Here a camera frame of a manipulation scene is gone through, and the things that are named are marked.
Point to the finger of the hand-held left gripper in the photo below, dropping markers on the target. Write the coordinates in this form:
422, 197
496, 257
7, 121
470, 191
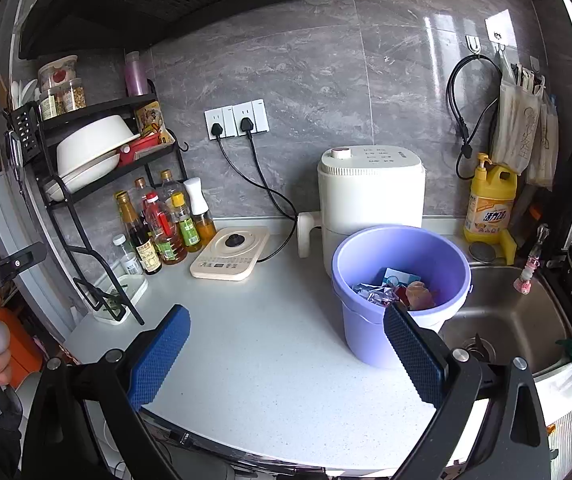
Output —
25, 256

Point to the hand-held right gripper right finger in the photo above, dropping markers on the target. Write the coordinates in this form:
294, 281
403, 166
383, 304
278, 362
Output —
413, 355

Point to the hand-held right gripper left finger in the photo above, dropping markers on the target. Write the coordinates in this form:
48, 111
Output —
158, 360

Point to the red packet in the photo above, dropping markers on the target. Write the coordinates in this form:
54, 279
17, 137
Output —
403, 298

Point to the purple plastic bucket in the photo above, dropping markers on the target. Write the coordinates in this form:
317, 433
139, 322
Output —
361, 330

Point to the brown paper wrapper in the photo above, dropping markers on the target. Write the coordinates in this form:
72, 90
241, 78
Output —
421, 295

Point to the silver printed wrapper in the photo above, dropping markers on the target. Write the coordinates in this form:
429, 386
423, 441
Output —
371, 295

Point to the orange container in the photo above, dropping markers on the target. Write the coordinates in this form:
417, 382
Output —
20, 345

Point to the green scrap in tray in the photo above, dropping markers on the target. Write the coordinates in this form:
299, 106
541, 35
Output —
110, 302

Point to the blue carton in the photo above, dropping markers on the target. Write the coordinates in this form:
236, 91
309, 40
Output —
400, 277

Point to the white plastic tray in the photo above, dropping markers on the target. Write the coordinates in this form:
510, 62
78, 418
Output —
133, 285

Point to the shallow white bowl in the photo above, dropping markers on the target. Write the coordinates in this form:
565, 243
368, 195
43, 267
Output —
85, 175

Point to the small white cap bottle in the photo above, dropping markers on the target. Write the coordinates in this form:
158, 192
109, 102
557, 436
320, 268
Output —
129, 262

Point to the steel sink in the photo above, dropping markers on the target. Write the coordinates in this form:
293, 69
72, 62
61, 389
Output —
516, 320

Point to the dark sauce bottle gold cap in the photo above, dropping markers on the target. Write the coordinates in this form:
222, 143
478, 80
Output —
145, 250

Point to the red cap oil bottle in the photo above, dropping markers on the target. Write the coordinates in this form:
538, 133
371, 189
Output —
165, 245

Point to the cream kettle base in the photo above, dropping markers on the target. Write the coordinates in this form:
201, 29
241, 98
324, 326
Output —
225, 260

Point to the metal sink plug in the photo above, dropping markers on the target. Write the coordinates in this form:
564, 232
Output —
482, 252

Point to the black slotted spatula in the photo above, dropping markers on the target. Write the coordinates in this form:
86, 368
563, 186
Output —
24, 130

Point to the yellow cap green label bottle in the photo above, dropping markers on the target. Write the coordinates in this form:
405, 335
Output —
188, 232

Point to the clear bottle gold cap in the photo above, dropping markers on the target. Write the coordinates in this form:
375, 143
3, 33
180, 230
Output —
168, 187
141, 195

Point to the large white bowl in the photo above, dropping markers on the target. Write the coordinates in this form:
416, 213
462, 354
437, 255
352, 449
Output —
95, 142

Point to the pink brush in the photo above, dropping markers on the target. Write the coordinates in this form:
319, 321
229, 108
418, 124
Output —
528, 272

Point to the yellow sponge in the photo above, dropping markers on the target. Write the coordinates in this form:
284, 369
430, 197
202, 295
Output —
508, 250

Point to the glass spice jar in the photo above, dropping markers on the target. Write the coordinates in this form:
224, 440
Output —
71, 95
48, 105

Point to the red plastic container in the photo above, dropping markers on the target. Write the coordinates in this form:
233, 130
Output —
138, 152

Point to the stack of white plates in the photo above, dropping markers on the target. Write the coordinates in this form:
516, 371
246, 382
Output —
23, 94

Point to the yellow detergent bottle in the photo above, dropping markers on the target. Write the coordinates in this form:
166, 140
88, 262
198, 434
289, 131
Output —
491, 210

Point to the black metal shelf rack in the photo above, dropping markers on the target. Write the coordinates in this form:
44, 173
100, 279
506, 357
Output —
100, 109

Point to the white top oil sprayer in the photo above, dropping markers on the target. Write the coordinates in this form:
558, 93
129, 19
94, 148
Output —
195, 195

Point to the cream air fryer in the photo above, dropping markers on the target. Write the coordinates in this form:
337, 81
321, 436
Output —
366, 185

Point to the yellow snack packet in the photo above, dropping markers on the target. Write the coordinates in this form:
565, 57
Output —
150, 117

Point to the pink bottle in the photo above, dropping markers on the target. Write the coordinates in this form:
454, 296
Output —
136, 77

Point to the hanging clear plastic bag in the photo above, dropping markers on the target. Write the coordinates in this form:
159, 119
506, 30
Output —
545, 152

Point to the hanging clear bag with drawing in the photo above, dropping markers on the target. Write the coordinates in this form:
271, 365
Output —
516, 125

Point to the white wall socket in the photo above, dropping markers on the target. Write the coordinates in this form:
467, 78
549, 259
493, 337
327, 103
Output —
225, 117
258, 112

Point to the steel wall hook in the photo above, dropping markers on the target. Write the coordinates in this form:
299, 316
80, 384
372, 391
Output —
473, 44

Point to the clear adhesive wall hook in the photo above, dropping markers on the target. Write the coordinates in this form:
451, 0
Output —
496, 29

